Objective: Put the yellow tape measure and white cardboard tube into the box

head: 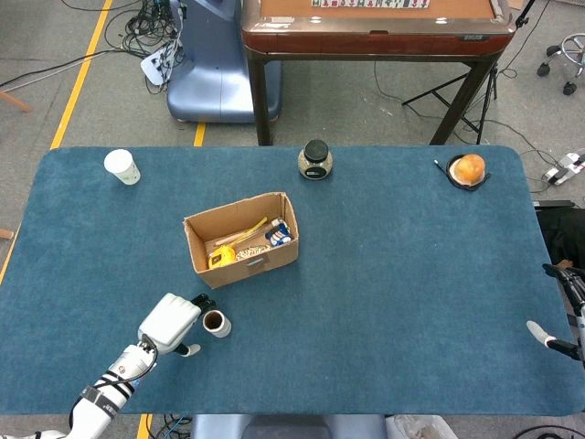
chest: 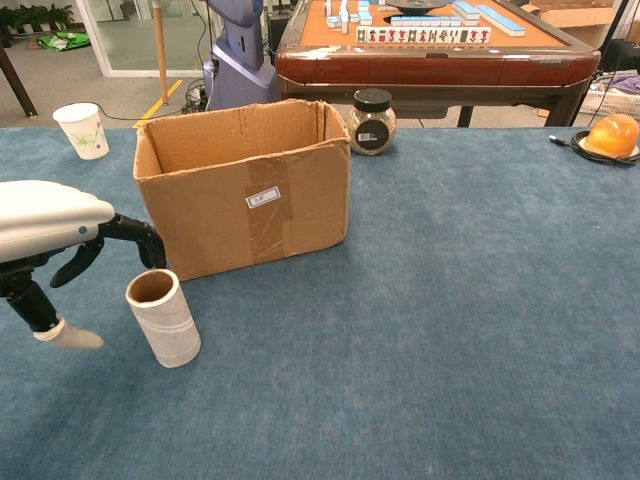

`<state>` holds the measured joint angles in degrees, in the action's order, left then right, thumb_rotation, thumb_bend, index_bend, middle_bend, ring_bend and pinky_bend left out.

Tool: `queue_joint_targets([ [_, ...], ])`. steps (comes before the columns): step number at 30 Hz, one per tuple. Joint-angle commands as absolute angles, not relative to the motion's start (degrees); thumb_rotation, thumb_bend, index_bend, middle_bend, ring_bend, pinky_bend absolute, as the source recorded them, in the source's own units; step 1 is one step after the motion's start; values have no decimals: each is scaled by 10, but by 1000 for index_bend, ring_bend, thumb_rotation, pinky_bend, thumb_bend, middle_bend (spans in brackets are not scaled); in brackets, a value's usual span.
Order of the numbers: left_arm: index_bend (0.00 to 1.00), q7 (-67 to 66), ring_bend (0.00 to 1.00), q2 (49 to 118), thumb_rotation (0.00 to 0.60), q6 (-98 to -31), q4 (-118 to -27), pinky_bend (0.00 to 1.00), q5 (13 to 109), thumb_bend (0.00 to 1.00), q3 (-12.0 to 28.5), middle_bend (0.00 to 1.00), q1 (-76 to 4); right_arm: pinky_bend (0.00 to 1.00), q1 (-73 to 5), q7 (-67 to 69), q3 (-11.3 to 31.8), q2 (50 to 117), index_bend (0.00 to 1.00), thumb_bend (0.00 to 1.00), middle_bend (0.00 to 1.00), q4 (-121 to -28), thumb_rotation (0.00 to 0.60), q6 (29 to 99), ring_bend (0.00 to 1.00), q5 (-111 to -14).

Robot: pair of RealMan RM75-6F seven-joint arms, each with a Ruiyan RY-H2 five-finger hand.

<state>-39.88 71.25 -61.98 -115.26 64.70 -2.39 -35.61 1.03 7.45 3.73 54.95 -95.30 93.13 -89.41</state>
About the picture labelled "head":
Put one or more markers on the chrome wheeled stool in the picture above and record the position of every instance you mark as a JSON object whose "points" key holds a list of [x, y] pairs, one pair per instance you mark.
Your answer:
{"points": [[573, 48]]}

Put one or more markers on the white floor power strip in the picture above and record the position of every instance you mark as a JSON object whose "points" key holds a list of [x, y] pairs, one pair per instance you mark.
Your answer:
{"points": [[564, 167]]}

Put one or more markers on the white power strip with plugs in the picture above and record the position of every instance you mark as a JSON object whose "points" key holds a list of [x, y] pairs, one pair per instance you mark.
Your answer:
{"points": [[153, 68]]}

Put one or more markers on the wooden stick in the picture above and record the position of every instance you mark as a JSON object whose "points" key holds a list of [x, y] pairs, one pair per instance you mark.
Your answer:
{"points": [[230, 238]]}

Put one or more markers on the face-up mahjong tile row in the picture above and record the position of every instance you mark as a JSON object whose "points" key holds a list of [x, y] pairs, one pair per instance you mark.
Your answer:
{"points": [[365, 3]]}

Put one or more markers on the brown mahjong table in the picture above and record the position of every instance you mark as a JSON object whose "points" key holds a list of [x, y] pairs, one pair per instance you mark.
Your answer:
{"points": [[365, 43]]}

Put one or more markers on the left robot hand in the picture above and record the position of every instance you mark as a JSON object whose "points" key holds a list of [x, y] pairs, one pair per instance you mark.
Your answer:
{"points": [[169, 322]]}

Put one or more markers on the blue white packet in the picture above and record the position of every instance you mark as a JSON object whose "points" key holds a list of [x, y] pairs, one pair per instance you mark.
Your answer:
{"points": [[279, 235]]}

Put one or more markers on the wooden bead mat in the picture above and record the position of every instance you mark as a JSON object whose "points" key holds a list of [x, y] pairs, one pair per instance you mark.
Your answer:
{"points": [[251, 252]]}

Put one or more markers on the white plastic bag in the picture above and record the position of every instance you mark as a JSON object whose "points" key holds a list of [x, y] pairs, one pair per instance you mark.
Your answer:
{"points": [[420, 430]]}

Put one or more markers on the small white brown cup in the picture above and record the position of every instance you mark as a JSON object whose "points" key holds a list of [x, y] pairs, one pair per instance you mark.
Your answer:
{"points": [[222, 327]]}

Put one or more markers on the blue table mat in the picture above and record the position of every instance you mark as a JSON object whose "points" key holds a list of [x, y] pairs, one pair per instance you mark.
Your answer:
{"points": [[365, 274]]}

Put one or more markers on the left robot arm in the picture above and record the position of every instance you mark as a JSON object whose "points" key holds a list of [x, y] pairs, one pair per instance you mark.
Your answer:
{"points": [[123, 370]]}

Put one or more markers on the yellow tape measure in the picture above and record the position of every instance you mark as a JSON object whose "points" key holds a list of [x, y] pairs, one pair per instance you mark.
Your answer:
{"points": [[220, 258]]}

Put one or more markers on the black tripod stand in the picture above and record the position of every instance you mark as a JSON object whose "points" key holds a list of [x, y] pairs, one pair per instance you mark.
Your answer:
{"points": [[492, 87]]}

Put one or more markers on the grey-blue robot torso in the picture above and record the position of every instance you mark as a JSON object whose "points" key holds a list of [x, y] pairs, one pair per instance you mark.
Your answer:
{"points": [[288, 427]]}

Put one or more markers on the glass jar black lid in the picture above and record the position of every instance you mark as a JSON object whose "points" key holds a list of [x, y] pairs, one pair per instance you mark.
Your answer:
{"points": [[315, 157]]}

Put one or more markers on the open cardboard box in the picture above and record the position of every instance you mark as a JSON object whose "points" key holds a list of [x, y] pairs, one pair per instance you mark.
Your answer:
{"points": [[256, 270]]}

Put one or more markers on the white paper cup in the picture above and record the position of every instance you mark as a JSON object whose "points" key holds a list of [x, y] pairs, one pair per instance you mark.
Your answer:
{"points": [[121, 164]]}

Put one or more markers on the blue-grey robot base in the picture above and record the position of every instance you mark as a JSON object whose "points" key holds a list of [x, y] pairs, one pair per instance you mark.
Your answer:
{"points": [[210, 68]]}

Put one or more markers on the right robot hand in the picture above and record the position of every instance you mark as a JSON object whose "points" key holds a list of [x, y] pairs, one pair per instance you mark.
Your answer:
{"points": [[538, 333]]}

